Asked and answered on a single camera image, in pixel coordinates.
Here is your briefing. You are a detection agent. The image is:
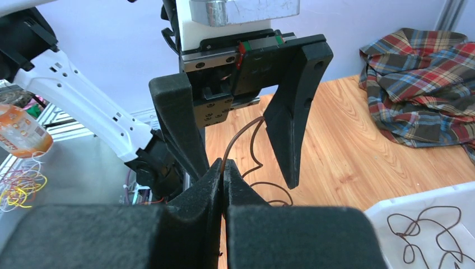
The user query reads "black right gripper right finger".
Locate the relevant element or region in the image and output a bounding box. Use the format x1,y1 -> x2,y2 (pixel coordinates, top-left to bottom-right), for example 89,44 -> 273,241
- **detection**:
224,160 -> 386,268

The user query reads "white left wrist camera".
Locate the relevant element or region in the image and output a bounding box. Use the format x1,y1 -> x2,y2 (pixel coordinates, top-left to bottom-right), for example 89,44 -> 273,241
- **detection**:
176,0 -> 300,51

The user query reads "loose coloured wire pile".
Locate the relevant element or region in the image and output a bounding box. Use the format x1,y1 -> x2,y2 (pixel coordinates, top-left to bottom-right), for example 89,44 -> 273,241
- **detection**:
0,152 -> 49,213

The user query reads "white plastic bin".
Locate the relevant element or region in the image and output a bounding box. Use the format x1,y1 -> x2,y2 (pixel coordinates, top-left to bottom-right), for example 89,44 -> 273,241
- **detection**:
365,182 -> 474,268

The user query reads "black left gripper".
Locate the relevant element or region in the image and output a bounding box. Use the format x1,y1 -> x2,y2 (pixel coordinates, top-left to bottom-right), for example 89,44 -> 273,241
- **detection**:
148,31 -> 333,189

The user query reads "plaid cloth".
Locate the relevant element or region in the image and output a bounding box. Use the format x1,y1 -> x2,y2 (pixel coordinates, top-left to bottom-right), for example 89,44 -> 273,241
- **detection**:
359,28 -> 474,160

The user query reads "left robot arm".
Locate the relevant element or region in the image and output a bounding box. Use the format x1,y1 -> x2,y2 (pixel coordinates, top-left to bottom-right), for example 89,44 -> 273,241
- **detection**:
1,1 -> 333,197

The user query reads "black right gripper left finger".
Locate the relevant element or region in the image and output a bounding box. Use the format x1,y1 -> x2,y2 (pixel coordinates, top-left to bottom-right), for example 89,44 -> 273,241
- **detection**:
148,159 -> 223,268

